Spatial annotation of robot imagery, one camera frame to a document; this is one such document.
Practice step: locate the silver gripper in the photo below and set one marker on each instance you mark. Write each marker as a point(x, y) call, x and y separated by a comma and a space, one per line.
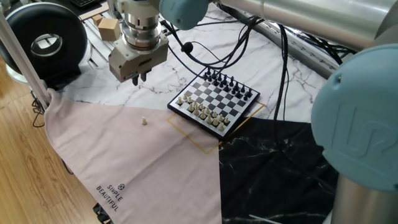
point(124, 62)

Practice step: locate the white chess piece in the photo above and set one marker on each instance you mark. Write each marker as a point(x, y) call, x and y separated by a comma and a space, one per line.
point(215, 122)
point(179, 100)
point(203, 115)
point(209, 119)
point(196, 111)
point(191, 107)
point(144, 120)
point(221, 126)

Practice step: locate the black-framed chessboard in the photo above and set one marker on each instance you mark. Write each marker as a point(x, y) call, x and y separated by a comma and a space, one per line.
point(217, 102)

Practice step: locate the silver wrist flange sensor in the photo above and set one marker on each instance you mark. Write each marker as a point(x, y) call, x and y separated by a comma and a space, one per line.
point(141, 31)

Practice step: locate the black chess piece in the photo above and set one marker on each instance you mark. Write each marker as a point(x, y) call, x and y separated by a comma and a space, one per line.
point(208, 72)
point(249, 92)
point(242, 89)
point(224, 80)
point(236, 86)
point(219, 77)
point(214, 75)
point(231, 82)

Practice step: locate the small cardboard cube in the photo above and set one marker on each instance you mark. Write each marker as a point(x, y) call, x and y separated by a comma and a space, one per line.
point(97, 19)

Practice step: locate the silver metal stand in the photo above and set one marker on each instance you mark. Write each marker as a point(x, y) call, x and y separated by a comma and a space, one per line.
point(112, 9)

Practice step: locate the light wooden board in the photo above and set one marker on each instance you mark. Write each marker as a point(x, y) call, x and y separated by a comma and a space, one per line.
point(93, 13)

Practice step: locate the marble pink black cloth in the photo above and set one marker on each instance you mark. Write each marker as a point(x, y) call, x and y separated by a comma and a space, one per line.
point(140, 161)

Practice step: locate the black keyboard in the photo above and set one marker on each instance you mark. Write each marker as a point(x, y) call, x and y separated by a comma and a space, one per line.
point(82, 2)

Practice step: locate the aluminium frame post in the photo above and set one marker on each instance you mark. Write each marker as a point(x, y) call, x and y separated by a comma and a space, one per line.
point(23, 60)

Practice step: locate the long aluminium rail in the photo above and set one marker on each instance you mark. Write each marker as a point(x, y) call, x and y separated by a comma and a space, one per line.
point(311, 57)

